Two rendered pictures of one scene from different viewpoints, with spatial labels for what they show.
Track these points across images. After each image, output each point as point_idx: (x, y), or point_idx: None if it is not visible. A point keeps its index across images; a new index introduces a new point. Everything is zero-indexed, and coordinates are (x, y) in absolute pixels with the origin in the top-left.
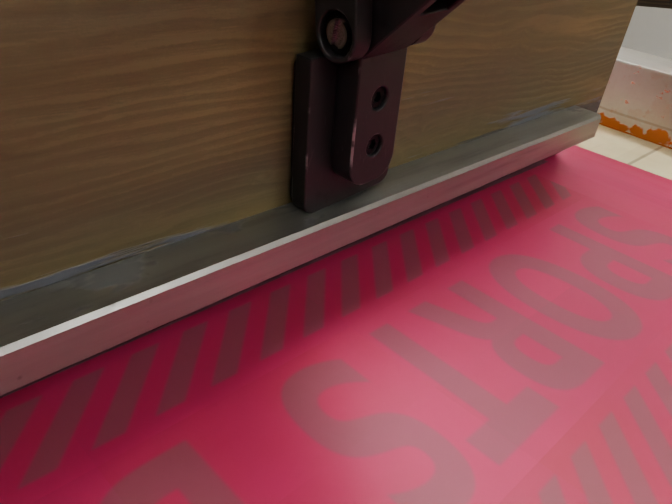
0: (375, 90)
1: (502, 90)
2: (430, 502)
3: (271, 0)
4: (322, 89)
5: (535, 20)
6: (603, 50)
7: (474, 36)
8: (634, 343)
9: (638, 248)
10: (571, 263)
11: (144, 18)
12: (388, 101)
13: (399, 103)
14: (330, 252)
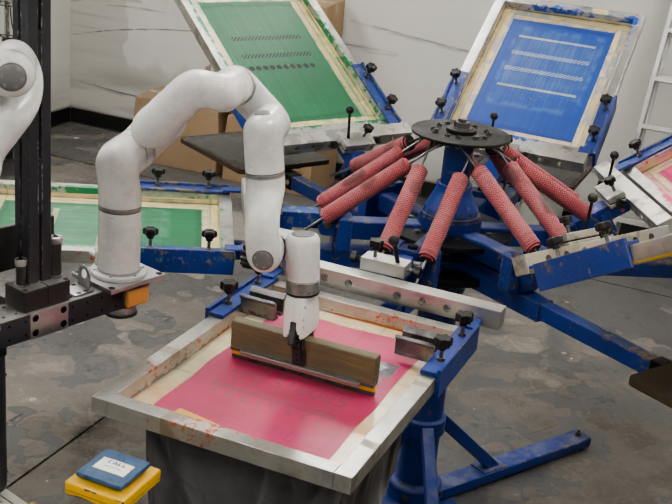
0: (296, 353)
1: (333, 367)
2: (272, 386)
3: None
4: (293, 351)
5: (338, 359)
6: (365, 373)
7: (323, 356)
8: (308, 398)
9: (337, 401)
10: (325, 395)
11: (279, 339)
12: (298, 355)
13: (300, 356)
14: (307, 377)
